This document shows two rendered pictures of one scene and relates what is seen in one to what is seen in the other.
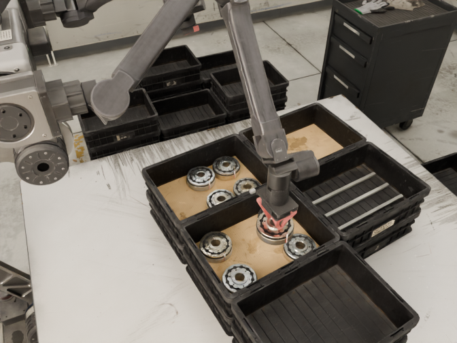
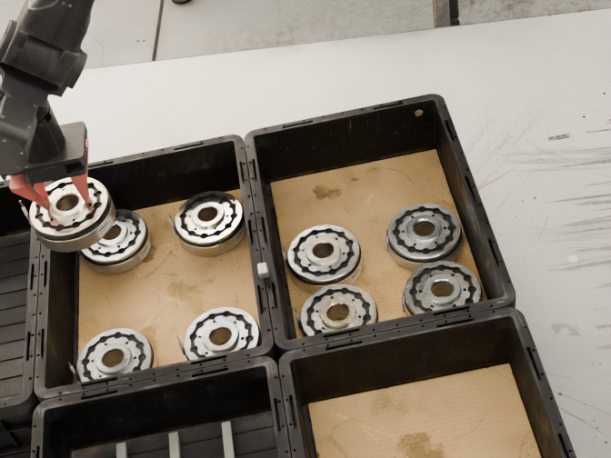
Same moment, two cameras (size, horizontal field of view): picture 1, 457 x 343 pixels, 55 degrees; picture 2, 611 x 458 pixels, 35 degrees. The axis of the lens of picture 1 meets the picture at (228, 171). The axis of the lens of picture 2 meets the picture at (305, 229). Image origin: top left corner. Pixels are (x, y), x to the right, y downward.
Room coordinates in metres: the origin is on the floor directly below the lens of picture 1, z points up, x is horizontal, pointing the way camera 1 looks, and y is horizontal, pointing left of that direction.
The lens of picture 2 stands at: (1.48, -0.73, 1.90)
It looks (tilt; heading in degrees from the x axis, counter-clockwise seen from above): 48 degrees down; 122
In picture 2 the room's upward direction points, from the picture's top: 12 degrees counter-clockwise
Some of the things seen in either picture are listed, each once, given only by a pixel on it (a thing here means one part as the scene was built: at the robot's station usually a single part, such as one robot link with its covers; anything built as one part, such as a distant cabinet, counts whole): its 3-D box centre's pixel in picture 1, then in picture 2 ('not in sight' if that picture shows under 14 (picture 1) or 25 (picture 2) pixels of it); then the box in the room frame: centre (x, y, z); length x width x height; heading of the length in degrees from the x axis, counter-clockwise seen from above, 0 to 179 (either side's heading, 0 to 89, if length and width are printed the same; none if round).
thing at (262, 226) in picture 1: (275, 223); (69, 206); (0.77, -0.13, 1.04); 0.10 x 0.10 x 0.01
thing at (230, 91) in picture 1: (247, 108); not in sight; (2.27, -0.12, 0.37); 0.40 x 0.30 x 0.45; 113
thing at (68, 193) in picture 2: (275, 222); (67, 204); (0.77, -0.13, 1.05); 0.05 x 0.05 x 0.01
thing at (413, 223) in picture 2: (200, 175); (424, 229); (1.15, 0.10, 0.86); 0.05 x 0.05 x 0.01
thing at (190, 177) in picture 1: (200, 175); (424, 231); (1.15, 0.10, 0.86); 0.10 x 0.10 x 0.01
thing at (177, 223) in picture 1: (210, 175); (367, 214); (1.09, 0.06, 0.92); 0.40 x 0.30 x 0.02; 121
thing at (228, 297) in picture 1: (259, 234); (150, 258); (0.83, -0.09, 0.92); 0.40 x 0.30 x 0.02; 121
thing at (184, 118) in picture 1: (188, 131); not in sight; (2.12, 0.25, 0.31); 0.40 x 0.30 x 0.34; 113
